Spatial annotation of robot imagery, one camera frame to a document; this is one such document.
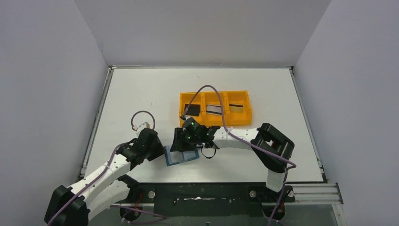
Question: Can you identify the black card in tray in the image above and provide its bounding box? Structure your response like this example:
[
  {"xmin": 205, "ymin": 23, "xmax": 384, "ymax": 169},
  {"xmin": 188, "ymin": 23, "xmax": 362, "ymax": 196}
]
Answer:
[{"xmin": 183, "ymin": 104, "xmax": 201, "ymax": 116}]

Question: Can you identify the silver striped card middle compartment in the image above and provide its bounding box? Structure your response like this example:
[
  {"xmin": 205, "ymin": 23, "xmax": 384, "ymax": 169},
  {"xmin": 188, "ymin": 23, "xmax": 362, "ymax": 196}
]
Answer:
[{"xmin": 206, "ymin": 105, "xmax": 222, "ymax": 115}]

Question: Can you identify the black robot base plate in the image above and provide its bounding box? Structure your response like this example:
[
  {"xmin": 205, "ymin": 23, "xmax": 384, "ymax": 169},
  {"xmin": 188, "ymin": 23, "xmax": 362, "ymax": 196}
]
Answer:
[{"xmin": 120, "ymin": 182, "xmax": 295, "ymax": 219}]

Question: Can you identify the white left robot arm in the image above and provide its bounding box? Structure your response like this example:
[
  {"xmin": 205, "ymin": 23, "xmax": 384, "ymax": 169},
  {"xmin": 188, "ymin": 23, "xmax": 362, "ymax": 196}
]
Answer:
[{"xmin": 44, "ymin": 128, "xmax": 165, "ymax": 226}]

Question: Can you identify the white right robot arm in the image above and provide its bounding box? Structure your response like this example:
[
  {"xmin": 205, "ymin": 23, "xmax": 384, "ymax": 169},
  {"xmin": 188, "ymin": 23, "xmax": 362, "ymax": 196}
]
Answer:
[{"xmin": 169, "ymin": 118, "xmax": 295, "ymax": 192}]

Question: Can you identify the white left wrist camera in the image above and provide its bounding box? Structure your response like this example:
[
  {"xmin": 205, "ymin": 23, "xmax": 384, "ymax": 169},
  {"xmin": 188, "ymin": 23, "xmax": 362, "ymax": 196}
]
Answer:
[{"xmin": 132, "ymin": 122, "xmax": 151, "ymax": 136}]

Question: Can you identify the yellow three-compartment plastic tray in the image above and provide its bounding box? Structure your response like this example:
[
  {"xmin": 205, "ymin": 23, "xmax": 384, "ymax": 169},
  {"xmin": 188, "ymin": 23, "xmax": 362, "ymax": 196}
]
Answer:
[{"xmin": 179, "ymin": 90, "xmax": 252, "ymax": 127}]

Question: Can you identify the blue leather card holder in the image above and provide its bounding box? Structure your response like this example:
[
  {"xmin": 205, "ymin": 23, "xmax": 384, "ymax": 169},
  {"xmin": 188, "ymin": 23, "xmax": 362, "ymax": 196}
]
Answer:
[{"xmin": 164, "ymin": 145, "xmax": 200, "ymax": 167}]

